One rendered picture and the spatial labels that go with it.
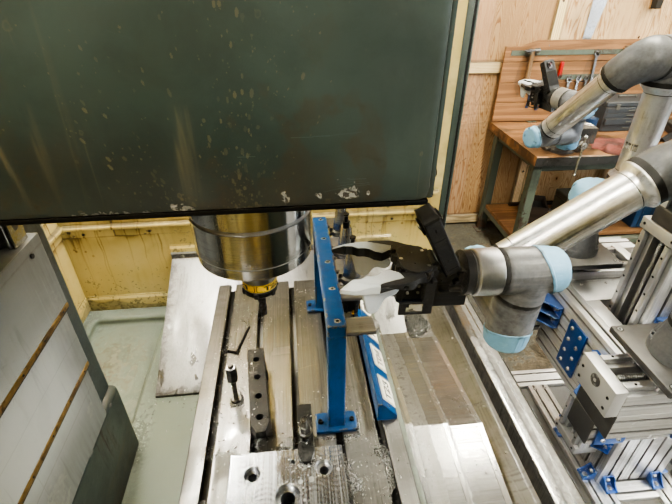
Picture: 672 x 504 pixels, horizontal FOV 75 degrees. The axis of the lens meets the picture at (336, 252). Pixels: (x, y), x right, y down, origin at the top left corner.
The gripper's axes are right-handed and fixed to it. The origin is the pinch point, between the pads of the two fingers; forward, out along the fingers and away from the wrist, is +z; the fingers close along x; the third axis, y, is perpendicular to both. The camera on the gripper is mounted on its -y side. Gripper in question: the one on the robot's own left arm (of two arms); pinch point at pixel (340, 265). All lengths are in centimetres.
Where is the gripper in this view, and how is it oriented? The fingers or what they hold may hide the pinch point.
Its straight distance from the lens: 64.6
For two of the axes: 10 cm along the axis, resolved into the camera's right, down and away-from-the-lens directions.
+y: -0.3, 8.4, 5.4
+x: -1.1, -5.4, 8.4
